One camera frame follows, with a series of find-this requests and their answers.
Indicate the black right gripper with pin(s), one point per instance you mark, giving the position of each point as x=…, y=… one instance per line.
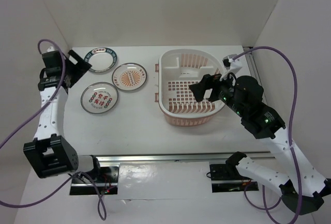
x=208, y=81

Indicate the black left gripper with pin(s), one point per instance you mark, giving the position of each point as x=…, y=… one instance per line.
x=80, y=67

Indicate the plate with dark blue rim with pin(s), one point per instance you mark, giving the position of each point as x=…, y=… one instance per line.
x=101, y=59

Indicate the plate with red characters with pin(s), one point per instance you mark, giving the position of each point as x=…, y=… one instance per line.
x=99, y=98

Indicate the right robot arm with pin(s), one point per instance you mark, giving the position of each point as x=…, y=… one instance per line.
x=302, y=184

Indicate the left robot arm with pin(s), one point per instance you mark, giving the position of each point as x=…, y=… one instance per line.
x=49, y=153

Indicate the white and pink dish rack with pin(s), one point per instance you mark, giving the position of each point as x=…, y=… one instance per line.
x=177, y=70

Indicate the plate with orange sunburst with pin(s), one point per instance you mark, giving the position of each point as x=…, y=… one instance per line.
x=129, y=77

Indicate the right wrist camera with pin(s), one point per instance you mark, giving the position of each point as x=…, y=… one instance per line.
x=231, y=65

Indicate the aluminium side rail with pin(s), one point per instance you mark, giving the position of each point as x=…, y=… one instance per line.
x=253, y=67

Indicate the aluminium front rail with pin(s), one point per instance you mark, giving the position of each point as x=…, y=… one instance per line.
x=155, y=158

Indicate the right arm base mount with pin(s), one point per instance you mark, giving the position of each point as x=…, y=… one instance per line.
x=225, y=179

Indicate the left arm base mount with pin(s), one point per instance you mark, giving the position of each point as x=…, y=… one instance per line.
x=105, y=179

